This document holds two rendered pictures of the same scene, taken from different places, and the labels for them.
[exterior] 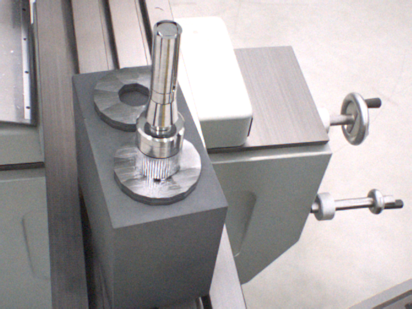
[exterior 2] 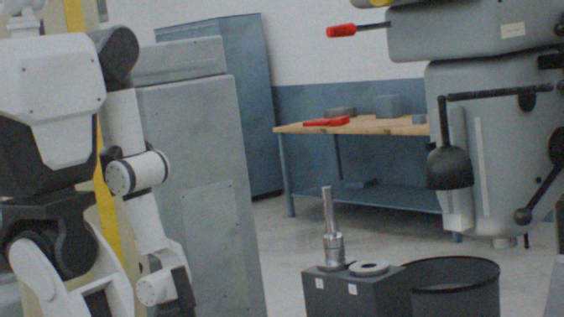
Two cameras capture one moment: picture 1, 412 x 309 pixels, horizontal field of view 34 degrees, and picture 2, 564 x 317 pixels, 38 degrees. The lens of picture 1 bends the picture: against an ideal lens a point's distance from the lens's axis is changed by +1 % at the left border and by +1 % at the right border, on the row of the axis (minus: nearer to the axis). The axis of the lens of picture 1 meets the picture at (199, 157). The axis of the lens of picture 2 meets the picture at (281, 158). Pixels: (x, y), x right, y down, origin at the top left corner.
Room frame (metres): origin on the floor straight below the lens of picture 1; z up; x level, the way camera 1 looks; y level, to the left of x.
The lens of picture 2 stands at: (2.13, -0.63, 1.70)
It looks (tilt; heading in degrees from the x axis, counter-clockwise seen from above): 8 degrees down; 161
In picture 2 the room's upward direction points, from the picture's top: 8 degrees counter-clockwise
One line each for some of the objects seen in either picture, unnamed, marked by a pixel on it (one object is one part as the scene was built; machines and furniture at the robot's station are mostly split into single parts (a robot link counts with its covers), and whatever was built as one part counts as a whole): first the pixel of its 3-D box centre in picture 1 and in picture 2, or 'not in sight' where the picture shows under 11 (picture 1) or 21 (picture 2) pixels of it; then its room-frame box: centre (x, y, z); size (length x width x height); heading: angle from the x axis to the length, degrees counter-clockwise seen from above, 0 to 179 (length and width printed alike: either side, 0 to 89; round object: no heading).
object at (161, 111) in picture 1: (164, 79); (329, 210); (0.43, 0.04, 1.30); 0.03 x 0.03 x 0.11
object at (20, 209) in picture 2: not in sight; (33, 234); (0.36, -0.60, 1.37); 0.28 x 0.13 x 0.18; 34
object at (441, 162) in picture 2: not in sight; (448, 165); (1.05, 0.00, 1.48); 0.07 x 0.07 x 0.06
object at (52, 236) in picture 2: not in sight; (54, 249); (0.41, -0.56, 1.34); 0.14 x 0.13 x 0.12; 124
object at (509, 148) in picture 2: not in sight; (495, 142); (0.89, 0.19, 1.47); 0.21 x 0.19 x 0.32; 17
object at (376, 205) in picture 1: (357, 203); not in sight; (0.91, -0.36, 0.57); 0.22 x 0.06 x 0.06; 107
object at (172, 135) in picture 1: (160, 125); (332, 236); (0.43, 0.04, 1.24); 0.05 x 0.05 x 0.01
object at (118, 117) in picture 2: not in sight; (126, 140); (0.30, -0.37, 1.52); 0.13 x 0.12 x 0.22; 122
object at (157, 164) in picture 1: (159, 146); (334, 250); (0.43, 0.04, 1.21); 0.05 x 0.05 x 0.05
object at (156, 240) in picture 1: (143, 184); (357, 305); (0.48, 0.06, 1.09); 0.22 x 0.12 x 0.20; 24
